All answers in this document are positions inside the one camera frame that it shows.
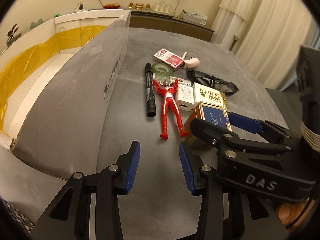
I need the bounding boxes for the black marker pen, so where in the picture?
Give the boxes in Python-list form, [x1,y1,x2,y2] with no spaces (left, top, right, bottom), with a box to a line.
[145,63,156,118]

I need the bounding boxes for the red white staples box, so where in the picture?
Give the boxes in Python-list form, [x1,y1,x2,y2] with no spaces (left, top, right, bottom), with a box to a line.
[153,48,184,69]

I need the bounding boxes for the white power strip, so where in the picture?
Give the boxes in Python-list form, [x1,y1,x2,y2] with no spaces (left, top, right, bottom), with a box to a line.
[73,2,87,13]

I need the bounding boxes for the white planter with dark plant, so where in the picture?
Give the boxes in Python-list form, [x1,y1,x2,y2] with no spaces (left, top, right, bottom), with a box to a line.
[7,23,21,47]

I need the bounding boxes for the white tray of items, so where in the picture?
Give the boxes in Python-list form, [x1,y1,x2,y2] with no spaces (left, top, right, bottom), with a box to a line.
[180,10,208,25]

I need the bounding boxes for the red Ultraman toy figure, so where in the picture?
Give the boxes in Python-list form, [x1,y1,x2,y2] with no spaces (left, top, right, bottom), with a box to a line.
[152,79,188,140]

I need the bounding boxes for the gold blue cigarette case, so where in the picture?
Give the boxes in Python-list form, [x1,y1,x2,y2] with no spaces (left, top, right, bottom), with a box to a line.
[184,102,232,150]

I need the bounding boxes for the black sunglasses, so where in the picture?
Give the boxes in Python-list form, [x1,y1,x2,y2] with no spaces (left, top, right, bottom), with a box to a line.
[185,68,239,96]

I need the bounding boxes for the red fruit bowl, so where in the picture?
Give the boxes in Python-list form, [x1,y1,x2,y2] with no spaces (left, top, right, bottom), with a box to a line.
[103,3,121,9]

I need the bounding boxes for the gold ornaments on cabinet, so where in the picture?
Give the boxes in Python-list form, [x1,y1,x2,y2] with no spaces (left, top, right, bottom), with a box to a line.
[129,3,150,10]

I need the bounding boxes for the green tape roll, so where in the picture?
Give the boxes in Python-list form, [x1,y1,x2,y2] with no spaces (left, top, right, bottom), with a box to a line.
[151,63,173,76]

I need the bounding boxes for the cream curtain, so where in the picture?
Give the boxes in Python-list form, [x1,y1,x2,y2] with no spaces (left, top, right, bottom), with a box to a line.
[233,0,316,89]

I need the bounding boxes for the white gold card box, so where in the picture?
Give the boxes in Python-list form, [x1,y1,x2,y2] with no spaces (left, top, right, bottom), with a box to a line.
[192,83,230,112]

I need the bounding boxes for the grey TV cabinet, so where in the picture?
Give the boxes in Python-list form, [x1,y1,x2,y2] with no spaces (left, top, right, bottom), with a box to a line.
[130,9,214,42]

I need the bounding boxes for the green child chair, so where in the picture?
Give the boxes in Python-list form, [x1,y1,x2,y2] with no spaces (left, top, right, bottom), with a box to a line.
[30,18,43,30]

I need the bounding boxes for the clear glasses set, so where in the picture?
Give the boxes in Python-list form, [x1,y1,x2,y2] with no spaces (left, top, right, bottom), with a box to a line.
[151,0,172,14]

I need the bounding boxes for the pink white stapler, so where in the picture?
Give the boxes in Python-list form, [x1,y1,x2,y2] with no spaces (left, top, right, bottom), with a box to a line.
[181,52,200,69]

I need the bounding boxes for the large white cardboard box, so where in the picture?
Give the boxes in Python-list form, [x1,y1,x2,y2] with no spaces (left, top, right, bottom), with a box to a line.
[1,9,131,179]

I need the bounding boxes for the white USB charger plug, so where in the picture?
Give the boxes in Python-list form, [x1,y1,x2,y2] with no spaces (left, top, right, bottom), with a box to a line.
[175,83,194,111]

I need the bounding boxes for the white standing air conditioner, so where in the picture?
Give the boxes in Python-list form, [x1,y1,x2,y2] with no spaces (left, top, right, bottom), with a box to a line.
[210,0,255,49]

